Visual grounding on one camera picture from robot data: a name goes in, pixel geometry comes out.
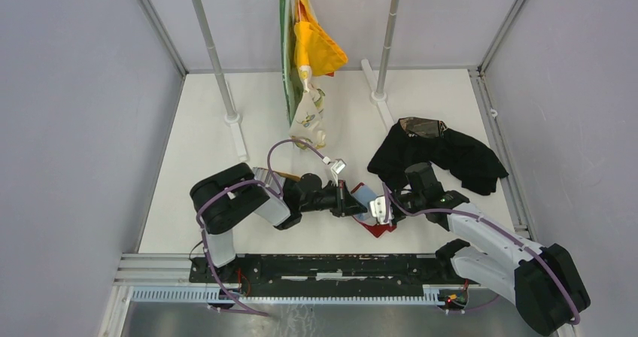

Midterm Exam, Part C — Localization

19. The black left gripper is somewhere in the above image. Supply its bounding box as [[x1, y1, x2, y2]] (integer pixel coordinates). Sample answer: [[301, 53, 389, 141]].
[[300, 179, 367, 217]]

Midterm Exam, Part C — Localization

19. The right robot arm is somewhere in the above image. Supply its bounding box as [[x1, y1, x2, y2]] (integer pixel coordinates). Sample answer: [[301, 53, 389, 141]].
[[379, 162, 591, 336]]

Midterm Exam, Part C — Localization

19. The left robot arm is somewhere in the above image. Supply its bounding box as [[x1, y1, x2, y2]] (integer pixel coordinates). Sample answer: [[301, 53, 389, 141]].
[[190, 162, 368, 283]]

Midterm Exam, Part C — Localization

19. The black shirt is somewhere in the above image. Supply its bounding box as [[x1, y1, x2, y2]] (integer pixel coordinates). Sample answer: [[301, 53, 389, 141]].
[[367, 117, 509, 196]]

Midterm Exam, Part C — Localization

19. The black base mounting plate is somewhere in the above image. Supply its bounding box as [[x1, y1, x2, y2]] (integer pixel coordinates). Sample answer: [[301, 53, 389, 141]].
[[216, 254, 474, 297]]

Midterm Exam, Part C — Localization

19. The right metal rack pole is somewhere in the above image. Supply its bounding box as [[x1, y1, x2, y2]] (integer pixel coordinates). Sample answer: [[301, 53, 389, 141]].
[[360, 0, 400, 131]]

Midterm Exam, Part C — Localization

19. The metal rack pole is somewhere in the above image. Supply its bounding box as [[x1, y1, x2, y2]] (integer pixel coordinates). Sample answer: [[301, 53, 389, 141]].
[[191, 0, 249, 162], [360, 0, 400, 131]]

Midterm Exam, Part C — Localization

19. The green hanging cloth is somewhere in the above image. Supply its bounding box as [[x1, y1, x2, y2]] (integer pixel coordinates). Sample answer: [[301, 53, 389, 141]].
[[279, 0, 302, 126]]

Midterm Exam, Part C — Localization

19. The left metal rack pole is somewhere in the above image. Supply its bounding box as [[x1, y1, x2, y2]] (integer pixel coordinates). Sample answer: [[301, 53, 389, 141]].
[[191, 0, 249, 162]]

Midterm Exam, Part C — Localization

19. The yellow floral hanging cloth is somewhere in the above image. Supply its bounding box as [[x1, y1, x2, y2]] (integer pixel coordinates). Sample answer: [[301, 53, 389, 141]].
[[289, 0, 348, 149]]

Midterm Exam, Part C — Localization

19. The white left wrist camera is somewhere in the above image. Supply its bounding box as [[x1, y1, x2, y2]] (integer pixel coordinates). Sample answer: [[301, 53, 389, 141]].
[[322, 156, 347, 184]]

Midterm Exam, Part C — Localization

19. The white slotted cable duct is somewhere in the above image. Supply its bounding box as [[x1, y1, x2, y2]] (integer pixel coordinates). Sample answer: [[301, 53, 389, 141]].
[[130, 287, 445, 306]]

